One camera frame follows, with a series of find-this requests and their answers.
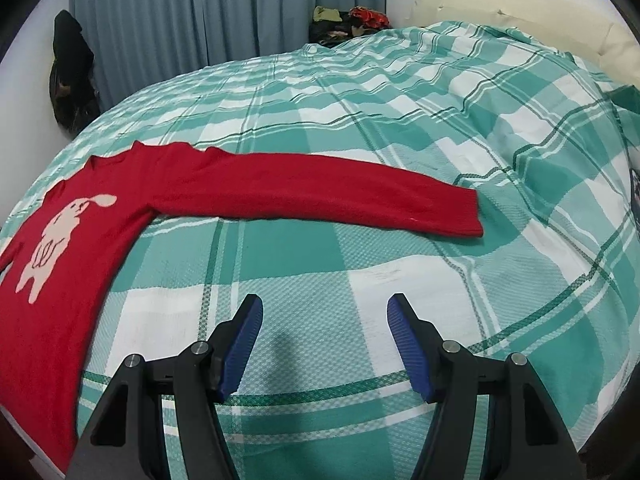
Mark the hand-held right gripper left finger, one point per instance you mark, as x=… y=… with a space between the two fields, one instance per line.
x=243 y=341

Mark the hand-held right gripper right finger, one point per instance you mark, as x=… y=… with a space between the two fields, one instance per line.
x=407 y=342

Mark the red sweater with pink rabbit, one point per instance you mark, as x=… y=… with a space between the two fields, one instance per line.
x=190 y=195

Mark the black hanging clothes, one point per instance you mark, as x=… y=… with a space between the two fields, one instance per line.
x=71 y=77

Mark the pile of colourful clothes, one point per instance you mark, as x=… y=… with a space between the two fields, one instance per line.
x=350 y=22

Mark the green checked bed blanket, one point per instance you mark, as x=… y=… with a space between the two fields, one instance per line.
x=360 y=125

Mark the dark green cloth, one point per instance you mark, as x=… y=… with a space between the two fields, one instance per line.
x=625 y=97

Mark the blue-grey curtain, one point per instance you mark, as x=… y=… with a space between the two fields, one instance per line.
x=195 y=10

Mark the cream padded headboard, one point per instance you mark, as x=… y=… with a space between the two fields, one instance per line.
x=525 y=15

